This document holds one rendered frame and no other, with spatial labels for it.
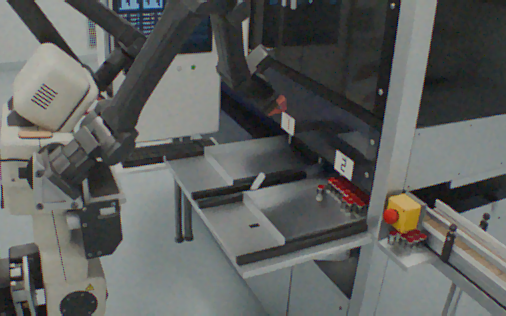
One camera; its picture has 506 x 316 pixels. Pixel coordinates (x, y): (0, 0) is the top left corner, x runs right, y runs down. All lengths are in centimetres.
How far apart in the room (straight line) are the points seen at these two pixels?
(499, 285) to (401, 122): 46
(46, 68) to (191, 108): 108
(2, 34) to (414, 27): 577
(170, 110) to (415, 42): 117
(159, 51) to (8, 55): 573
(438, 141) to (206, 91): 106
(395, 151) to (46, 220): 89
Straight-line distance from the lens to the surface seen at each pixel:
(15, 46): 653
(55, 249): 130
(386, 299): 160
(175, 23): 85
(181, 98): 203
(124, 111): 95
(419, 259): 135
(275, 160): 174
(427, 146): 134
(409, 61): 118
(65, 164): 99
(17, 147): 110
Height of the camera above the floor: 165
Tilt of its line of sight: 26 degrees down
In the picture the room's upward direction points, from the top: 3 degrees clockwise
